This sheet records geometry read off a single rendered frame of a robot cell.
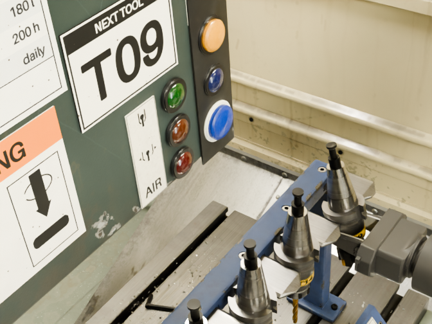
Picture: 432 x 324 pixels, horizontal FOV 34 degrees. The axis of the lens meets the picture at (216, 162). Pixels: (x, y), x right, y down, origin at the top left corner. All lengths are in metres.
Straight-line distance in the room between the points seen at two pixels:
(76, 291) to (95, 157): 1.37
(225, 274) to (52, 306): 0.93
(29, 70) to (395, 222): 0.73
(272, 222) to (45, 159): 0.61
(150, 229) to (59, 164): 1.27
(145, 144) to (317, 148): 1.07
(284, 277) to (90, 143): 0.54
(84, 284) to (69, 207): 1.38
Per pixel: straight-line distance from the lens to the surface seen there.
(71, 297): 1.83
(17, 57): 0.40
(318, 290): 1.28
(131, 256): 1.70
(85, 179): 0.47
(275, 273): 0.96
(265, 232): 1.00
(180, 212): 1.70
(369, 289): 1.37
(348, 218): 1.02
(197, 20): 0.51
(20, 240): 0.45
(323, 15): 1.38
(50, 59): 0.42
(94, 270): 1.87
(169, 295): 1.36
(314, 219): 1.03
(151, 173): 0.53
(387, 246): 1.02
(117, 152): 0.49
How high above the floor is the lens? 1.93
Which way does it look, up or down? 39 degrees down
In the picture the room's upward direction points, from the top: 5 degrees counter-clockwise
